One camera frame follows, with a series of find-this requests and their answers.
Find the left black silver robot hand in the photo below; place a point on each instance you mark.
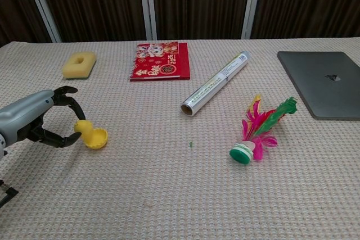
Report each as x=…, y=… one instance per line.
x=22, y=116

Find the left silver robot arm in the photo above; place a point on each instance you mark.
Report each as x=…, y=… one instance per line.
x=1, y=145

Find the yellow capsule half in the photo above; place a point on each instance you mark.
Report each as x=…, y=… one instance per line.
x=101, y=138

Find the yellow sponge with hole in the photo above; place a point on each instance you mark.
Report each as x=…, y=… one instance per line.
x=73, y=68

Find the dark ribbed partition panel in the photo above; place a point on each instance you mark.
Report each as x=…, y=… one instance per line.
x=14, y=4
x=309, y=4
x=199, y=4
x=95, y=4

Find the red spiral desk calendar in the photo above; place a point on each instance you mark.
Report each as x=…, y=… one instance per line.
x=160, y=63

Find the beige woven tablecloth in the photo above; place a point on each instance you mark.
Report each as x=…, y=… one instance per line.
x=168, y=189

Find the tiny green feather scrap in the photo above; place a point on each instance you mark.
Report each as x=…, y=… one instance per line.
x=191, y=145

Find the silver foil roll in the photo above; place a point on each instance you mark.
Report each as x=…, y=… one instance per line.
x=216, y=81

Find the colourful feather shuttlecock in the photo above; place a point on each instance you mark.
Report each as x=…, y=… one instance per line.
x=256, y=127

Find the grey closed laptop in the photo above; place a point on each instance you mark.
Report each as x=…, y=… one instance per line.
x=323, y=88

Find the white aluminium frame post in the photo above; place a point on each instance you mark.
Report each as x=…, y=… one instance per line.
x=251, y=4
x=147, y=4
x=42, y=6

